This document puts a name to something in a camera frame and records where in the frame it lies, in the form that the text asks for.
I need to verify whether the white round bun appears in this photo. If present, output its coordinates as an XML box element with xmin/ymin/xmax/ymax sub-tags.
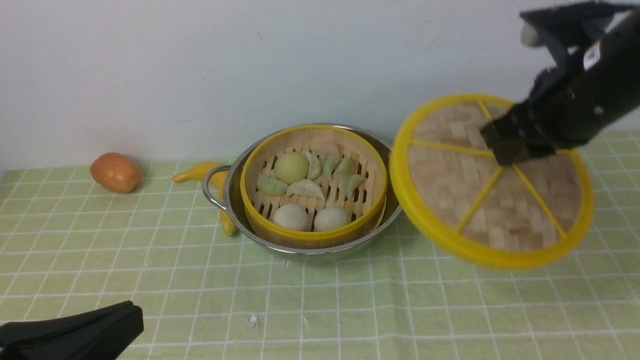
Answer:
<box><xmin>313</xmin><ymin>206</ymin><xmax>351</xmax><ymax>232</ymax></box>

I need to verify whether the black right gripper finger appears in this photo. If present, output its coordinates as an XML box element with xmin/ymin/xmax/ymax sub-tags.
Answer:
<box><xmin>480</xmin><ymin>100</ymin><xmax>557</xmax><ymax>167</ymax></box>

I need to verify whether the green checked tablecloth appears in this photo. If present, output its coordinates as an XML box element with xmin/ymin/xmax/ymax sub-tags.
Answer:
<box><xmin>0</xmin><ymin>132</ymin><xmax>640</xmax><ymax>360</ymax></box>

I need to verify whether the pale green dumpling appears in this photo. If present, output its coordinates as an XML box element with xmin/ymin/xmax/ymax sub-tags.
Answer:
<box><xmin>256</xmin><ymin>173</ymin><xmax>290</xmax><ymax>198</ymax></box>

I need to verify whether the white bun at front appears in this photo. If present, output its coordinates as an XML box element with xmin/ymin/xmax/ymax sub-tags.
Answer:
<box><xmin>272</xmin><ymin>203</ymin><xmax>311</xmax><ymax>231</ymax></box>

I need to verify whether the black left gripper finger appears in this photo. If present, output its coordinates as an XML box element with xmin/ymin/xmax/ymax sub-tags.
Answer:
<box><xmin>0</xmin><ymin>300</ymin><xmax>145</xmax><ymax>360</ymax></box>

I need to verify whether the white dumpling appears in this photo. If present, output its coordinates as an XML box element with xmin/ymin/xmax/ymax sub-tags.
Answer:
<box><xmin>286</xmin><ymin>178</ymin><xmax>326</xmax><ymax>202</ymax></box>

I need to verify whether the brown potato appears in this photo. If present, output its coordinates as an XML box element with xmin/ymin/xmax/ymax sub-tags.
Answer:
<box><xmin>89</xmin><ymin>152</ymin><xmax>142</xmax><ymax>194</ymax></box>

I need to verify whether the yellow rimmed woven steamer lid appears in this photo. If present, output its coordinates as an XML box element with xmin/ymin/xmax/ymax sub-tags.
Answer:
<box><xmin>388</xmin><ymin>93</ymin><xmax>595</xmax><ymax>271</ymax></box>

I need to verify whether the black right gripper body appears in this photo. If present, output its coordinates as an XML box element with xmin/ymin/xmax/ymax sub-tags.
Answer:
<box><xmin>519</xmin><ymin>0</ymin><xmax>639</xmax><ymax>147</ymax></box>

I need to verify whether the yellow banana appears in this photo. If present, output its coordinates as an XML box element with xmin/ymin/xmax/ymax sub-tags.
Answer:
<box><xmin>172</xmin><ymin>161</ymin><xmax>237</xmax><ymax>237</ymax></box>

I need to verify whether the yellow round bun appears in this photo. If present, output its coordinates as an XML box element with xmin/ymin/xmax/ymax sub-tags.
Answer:
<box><xmin>274</xmin><ymin>152</ymin><xmax>310</xmax><ymax>185</ymax></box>

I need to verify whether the stainless steel pot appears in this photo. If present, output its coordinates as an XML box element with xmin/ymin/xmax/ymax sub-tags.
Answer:
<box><xmin>202</xmin><ymin>123</ymin><xmax>403</xmax><ymax>262</ymax></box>

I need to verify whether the yellow rimmed bamboo steamer basket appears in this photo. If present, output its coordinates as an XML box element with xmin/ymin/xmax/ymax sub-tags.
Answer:
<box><xmin>247</xmin><ymin>140</ymin><xmax>387</xmax><ymax>240</ymax></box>

